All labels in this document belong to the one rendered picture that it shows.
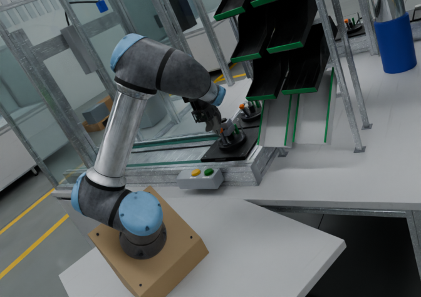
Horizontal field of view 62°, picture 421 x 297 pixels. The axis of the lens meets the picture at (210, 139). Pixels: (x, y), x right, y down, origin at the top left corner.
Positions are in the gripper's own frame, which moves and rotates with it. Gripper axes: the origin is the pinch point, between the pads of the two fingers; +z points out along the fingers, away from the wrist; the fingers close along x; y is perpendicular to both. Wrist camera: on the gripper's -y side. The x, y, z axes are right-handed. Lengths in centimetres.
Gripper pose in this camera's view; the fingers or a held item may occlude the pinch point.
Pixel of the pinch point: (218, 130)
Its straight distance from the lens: 152.4
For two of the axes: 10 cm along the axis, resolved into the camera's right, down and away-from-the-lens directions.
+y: -4.7, 5.4, -7.0
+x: 7.9, -0.9, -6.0
